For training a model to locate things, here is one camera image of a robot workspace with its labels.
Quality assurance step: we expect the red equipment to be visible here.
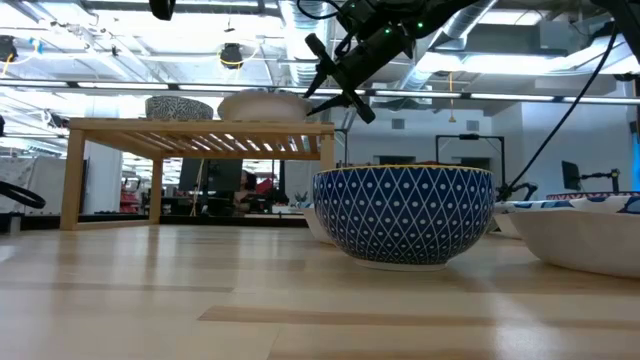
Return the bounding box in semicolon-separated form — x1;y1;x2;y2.
119;175;142;215

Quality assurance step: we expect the black ceiling camera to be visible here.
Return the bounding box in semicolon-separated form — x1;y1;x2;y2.
218;42;245;71

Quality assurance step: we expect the small bowl yellow inside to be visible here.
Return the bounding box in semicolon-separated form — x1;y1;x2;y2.
312;164;496;272

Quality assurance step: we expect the small blue striped bowl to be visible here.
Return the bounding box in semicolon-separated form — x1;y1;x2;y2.
545;190;640;201

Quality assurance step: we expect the black monitor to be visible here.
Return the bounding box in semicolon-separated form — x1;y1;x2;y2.
177;158;245;194

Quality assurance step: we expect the monitor on black arm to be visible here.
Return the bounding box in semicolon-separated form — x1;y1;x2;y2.
560;159;622;194

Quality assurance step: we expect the black frame stand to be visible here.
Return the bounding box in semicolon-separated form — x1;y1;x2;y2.
434;133;506;189

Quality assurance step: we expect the black cable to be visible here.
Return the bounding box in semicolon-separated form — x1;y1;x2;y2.
0;179;47;210
497;22;619;201

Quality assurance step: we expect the person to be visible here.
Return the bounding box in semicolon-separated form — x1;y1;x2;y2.
233;169;260;214

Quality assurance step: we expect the small bowl red inside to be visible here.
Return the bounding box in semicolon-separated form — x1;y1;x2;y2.
144;95;215;122

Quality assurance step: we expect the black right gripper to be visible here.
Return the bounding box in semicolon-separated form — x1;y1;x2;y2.
303;24;416;124

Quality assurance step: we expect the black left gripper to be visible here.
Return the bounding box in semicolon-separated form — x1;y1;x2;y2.
148;0;177;22

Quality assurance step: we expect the silver ventilation duct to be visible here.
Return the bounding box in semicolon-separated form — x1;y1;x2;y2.
277;0;329;89
399;0;501;92

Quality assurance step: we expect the wooden slatted shelf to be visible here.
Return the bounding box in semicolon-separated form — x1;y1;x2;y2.
59;117;336;232

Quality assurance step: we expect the large blue white patterned bowl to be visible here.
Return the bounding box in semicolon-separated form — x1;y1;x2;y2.
216;89;314;123
492;199;576;240
507;194;640;279
301;202;337;246

